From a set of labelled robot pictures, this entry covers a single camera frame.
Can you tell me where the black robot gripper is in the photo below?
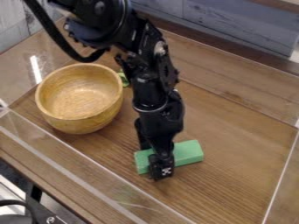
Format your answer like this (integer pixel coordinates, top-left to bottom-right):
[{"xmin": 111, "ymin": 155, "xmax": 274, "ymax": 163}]
[{"xmin": 132, "ymin": 88, "xmax": 186, "ymax": 181}]

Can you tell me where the green rectangular block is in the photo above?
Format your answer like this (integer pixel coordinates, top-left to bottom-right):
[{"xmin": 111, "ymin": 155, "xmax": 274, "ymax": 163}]
[{"xmin": 135, "ymin": 140, "xmax": 204, "ymax": 175}]

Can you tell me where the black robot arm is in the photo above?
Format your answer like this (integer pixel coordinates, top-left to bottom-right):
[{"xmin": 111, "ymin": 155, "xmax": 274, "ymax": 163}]
[{"xmin": 48, "ymin": 0, "xmax": 184, "ymax": 180}]

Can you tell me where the brown wooden bowl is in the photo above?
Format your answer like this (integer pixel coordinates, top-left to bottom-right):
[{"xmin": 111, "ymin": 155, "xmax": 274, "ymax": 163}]
[{"xmin": 35, "ymin": 63, "xmax": 123, "ymax": 135}]

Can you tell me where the red plush strawberry toy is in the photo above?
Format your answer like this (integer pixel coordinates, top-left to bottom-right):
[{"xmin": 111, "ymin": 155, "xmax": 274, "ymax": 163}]
[{"xmin": 117, "ymin": 69, "xmax": 129, "ymax": 88}]

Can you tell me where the black metal table leg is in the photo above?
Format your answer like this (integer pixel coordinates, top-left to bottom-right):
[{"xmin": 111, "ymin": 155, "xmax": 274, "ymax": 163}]
[{"xmin": 25, "ymin": 185, "xmax": 68, "ymax": 224}]

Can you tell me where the clear acrylic tray wall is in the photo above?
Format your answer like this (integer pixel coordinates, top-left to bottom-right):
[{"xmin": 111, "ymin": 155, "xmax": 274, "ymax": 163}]
[{"xmin": 0, "ymin": 105, "xmax": 195, "ymax": 224}]

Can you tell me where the black cable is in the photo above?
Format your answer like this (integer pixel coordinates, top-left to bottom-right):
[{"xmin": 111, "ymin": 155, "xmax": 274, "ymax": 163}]
[{"xmin": 21, "ymin": 0, "xmax": 109, "ymax": 64}]

